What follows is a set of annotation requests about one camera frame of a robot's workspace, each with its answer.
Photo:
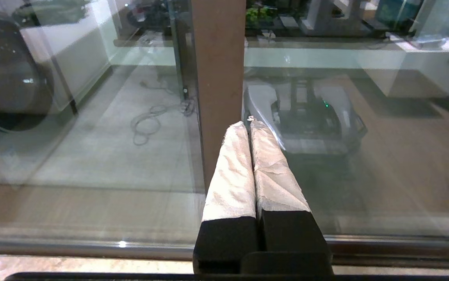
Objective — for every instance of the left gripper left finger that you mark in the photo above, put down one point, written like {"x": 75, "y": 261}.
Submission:
{"x": 232, "y": 187}

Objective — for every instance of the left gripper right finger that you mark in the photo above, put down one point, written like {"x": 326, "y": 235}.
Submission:
{"x": 279, "y": 187}

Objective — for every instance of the long brown stone sill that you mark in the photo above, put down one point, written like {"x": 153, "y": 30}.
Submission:
{"x": 326, "y": 42}

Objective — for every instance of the fixed glass panel brown frame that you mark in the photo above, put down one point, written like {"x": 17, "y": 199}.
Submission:
{"x": 218, "y": 58}

